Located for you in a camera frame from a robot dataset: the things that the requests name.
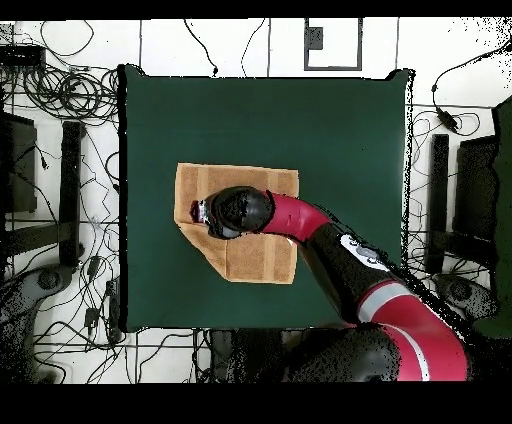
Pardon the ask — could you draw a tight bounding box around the tan terry towel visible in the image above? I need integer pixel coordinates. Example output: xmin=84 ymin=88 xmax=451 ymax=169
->
xmin=173 ymin=161 xmax=300 ymax=285

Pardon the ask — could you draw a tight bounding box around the black flat panel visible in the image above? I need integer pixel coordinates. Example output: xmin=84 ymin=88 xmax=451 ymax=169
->
xmin=0 ymin=111 xmax=38 ymax=214
xmin=453 ymin=135 xmax=499 ymax=241

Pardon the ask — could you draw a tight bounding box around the dark green table cloth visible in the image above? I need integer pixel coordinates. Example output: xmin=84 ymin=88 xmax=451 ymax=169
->
xmin=117 ymin=63 xmax=415 ymax=333

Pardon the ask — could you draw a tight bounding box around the black upright bar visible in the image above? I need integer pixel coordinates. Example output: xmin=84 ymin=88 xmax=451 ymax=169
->
xmin=425 ymin=133 xmax=450 ymax=275
xmin=58 ymin=120 xmax=86 ymax=268

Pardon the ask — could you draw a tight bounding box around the dark grey stand base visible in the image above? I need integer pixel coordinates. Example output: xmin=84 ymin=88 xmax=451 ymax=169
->
xmin=433 ymin=273 xmax=499 ymax=321
xmin=0 ymin=263 xmax=77 ymax=383

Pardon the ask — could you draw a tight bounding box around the black box device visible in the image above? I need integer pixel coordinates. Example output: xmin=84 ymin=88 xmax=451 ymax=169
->
xmin=0 ymin=44 xmax=47 ymax=68

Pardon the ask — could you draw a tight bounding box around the dark green hanging cloth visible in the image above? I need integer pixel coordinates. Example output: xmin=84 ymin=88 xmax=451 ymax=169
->
xmin=471 ymin=94 xmax=512 ymax=340

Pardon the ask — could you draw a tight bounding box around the black cable with plug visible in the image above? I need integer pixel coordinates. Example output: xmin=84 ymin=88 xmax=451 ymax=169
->
xmin=182 ymin=18 xmax=220 ymax=78

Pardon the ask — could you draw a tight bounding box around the coiled black cable bundle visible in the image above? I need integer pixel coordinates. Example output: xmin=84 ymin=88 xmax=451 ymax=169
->
xmin=21 ymin=65 xmax=121 ymax=121

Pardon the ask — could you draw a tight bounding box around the grey square floor frame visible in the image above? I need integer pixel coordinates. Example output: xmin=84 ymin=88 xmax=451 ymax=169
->
xmin=303 ymin=17 xmax=364 ymax=72

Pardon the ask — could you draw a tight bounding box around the black power adapter cable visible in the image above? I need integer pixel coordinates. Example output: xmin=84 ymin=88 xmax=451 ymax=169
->
xmin=430 ymin=41 xmax=512 ymax=135

